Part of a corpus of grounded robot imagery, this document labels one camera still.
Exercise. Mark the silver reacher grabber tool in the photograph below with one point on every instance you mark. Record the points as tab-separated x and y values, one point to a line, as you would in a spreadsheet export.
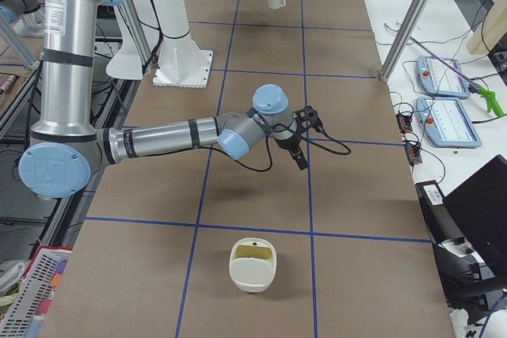
489	96

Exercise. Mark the blue teach pendant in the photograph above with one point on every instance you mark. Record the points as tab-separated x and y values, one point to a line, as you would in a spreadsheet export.
446	122
438	80

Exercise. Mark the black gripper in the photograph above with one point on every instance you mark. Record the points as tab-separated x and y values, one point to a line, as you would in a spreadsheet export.
286	142

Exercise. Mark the near blue teach pendant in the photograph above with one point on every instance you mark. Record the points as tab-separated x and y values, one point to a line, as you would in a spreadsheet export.
446	122

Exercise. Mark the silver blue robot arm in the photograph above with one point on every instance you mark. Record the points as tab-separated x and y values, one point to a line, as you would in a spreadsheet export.
66	150

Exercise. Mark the aluminium frame post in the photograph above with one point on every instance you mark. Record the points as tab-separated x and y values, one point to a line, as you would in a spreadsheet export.
403	35

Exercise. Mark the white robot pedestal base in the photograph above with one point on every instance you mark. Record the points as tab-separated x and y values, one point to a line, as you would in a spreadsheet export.
180	62

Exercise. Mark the black box with label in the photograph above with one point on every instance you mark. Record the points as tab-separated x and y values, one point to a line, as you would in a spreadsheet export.
440	225

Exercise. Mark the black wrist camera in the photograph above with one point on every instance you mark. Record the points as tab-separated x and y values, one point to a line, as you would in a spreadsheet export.
307	118

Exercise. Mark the grey plastic basket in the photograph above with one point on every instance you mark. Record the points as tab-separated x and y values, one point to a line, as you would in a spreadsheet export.
35	287

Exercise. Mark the far blue teach pendant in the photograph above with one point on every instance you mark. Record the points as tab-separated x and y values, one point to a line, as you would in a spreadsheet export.
438	80

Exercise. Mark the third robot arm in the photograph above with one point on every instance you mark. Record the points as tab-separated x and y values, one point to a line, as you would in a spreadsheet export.
12	10

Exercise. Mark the black huawei monitor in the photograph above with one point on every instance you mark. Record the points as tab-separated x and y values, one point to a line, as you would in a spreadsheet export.
478	208

